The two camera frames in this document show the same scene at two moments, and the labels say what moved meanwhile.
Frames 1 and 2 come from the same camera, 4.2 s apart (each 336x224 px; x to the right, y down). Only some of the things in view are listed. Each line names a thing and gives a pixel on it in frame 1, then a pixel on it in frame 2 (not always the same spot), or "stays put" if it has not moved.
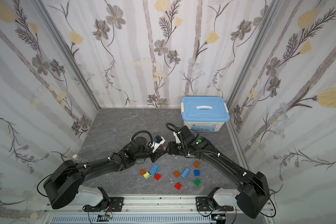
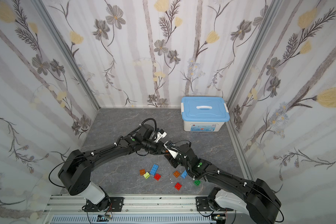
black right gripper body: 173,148 -> 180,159
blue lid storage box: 204,114 stays put
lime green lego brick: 146,175 stays put
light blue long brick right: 185,172 stays put
